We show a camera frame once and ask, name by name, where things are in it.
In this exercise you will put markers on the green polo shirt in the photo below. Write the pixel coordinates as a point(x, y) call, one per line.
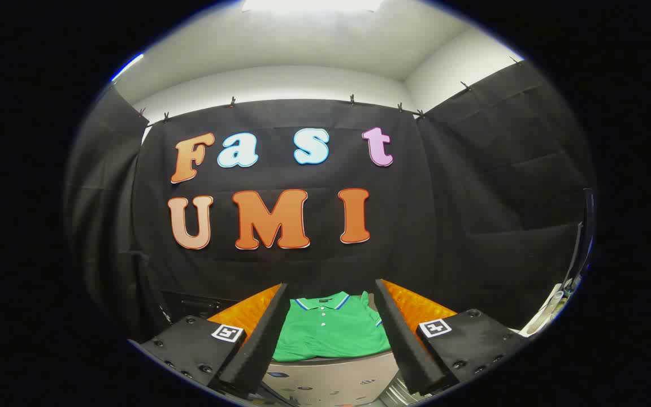
point(331, 333)

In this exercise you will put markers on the black backdrop cloth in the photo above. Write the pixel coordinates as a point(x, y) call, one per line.
point(461, 226)

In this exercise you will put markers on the ceiling light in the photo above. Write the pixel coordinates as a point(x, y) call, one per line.
point(311, 4)

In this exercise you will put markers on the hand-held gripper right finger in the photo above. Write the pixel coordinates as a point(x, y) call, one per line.
point(402, 339)

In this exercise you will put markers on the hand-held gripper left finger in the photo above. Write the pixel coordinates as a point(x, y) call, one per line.
point(266, 333)

